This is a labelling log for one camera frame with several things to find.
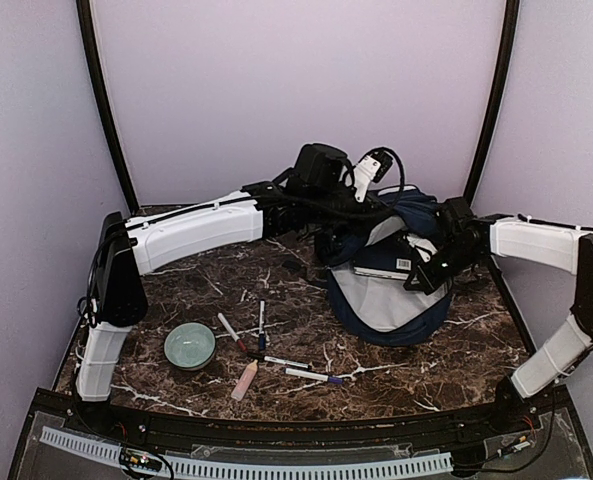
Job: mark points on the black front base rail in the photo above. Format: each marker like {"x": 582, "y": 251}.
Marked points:
{"x": 159, "y": 431}

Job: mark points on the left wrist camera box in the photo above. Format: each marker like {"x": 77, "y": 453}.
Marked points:
{"x": 320, "y": 165}

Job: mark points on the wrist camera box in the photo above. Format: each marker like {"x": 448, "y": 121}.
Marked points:
{"x": 454, "y": 216}
{"x": 320, "y": 165}

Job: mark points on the red capped white marker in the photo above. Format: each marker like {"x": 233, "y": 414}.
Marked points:
{"x": 231, "y": 332}

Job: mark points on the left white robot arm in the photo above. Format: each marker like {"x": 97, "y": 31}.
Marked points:
{"x": 115, "y": 299}

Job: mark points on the blue capped white marker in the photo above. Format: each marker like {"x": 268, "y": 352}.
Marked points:
{"x": 261, "y": 326}

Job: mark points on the dark blue hardcover book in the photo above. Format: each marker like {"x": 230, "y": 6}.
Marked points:
{"x": 393, "y": 257}

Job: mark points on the small green circuit board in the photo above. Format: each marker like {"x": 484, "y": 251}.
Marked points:
{"x": 138, "y": 460}

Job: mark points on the left black frame post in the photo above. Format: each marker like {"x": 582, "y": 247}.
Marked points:
{"x": 104, "y": 109}

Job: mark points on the purple capped white marker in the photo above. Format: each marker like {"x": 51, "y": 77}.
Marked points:
{"x": 306, "y": 374}

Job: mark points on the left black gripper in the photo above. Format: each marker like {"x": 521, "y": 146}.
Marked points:
{"x": 376, "y": 210}

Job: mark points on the navy blue student backpack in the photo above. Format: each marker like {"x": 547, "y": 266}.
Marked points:
{"x": 380, "y": 310}

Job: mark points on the right black frame post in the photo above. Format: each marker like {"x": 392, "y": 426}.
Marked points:
{"x": 492, "y": 111}

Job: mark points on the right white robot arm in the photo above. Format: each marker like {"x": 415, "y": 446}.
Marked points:
{"x": 567, "y": 248}

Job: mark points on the pink pencil-shaped eraser tube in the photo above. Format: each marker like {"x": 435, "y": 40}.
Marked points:
{"x": 245, "y": 381}

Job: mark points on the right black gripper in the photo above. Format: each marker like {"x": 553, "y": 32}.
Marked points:
{"x": 430, "y": 285}

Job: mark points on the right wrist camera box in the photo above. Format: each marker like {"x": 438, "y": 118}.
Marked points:
{"x": 454, "y": 216}

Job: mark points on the black frame post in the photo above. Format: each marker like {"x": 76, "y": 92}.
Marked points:
{"x": 104, "y": 109}
{"x": 492, "y": 111}

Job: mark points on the white slotted cable duct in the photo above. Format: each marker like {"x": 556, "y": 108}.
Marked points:
{"x": 226, "y": 463}

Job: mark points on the black capped white marker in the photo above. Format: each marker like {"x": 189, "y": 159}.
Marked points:
{"x": 279, "y": 361}

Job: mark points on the near celadon green bowl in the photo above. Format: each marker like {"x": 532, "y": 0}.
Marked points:
{"x": 190, "y": 346}

